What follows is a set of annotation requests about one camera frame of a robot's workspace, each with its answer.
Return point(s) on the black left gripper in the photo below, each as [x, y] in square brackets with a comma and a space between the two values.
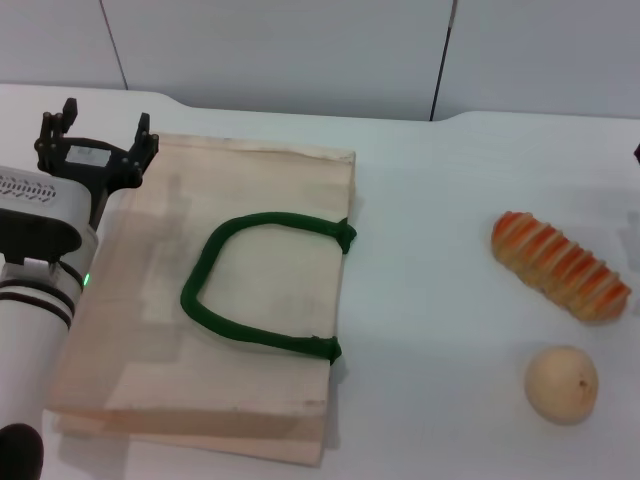
[100, 167]

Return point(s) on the orange striped long bread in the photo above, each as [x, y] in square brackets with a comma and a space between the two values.
[555, 265]

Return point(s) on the round egg yolk pastry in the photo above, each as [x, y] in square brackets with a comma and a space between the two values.
[561, 385]

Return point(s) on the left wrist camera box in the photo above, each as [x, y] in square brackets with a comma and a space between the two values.
[30, 192]

